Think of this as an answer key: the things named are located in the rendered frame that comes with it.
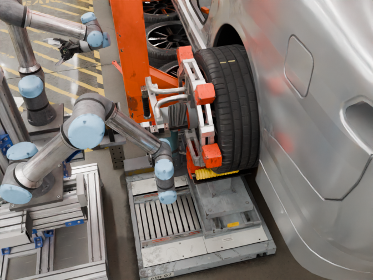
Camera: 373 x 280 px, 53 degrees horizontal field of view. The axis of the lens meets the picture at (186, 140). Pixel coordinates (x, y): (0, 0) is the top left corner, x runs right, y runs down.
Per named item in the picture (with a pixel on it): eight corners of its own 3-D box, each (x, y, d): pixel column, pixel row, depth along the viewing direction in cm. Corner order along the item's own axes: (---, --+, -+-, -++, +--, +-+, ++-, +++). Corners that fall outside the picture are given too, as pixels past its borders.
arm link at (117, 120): (70, 93, 142) (159, 154, 170) (66, 110, 134) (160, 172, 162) (89, 74, 138) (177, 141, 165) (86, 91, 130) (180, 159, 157)
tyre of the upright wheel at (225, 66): (282, 156, 162) (249, 19, 173) (231, 166, 159) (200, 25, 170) (243, 173, 227) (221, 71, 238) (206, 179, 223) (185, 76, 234)
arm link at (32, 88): (24, 111, 190) (15, 90, 181) (25, 96, 200) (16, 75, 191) (49, 106, 193) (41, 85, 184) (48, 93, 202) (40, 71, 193)
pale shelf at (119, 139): (126, 144, 244) (125, 140, 241) (100, 148, 241) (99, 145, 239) (120, 105, 274) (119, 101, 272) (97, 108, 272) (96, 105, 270)
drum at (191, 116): (203, 132, 196) (203, 111, 186) (164, 139, 193) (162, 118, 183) (197, 115, 206) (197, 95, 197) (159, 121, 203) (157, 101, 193)
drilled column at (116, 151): (126, 167, 286) (118, 125, 257) (113, 169, 284) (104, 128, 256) (125, 158, 293) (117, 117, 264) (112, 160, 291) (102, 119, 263)
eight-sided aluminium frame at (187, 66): (213, 185, 195) (216, 103, 158) (201, 188, 194) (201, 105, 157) (189, 121, 234) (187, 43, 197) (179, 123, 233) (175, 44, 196)
